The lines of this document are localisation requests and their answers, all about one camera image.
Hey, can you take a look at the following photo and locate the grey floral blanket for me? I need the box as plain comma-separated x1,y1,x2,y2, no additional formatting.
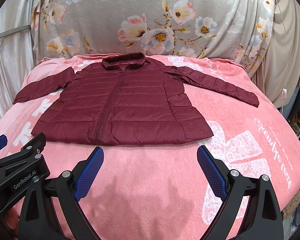
31,0,275,76

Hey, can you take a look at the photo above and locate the white cable with pink switch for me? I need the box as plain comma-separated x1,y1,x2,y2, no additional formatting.
272,0,291,113

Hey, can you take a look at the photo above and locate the maroon quilted puffer jacket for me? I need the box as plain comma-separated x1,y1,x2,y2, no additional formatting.
14,53,259,145

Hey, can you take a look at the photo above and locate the white satin curtain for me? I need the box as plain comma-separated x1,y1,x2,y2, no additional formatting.
0,0,35,119

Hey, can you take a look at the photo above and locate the beige curtain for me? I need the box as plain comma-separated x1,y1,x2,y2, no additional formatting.
252,0,300,108

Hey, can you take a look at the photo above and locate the pink bow-print blanket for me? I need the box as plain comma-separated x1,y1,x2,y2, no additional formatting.
0,52,300,240

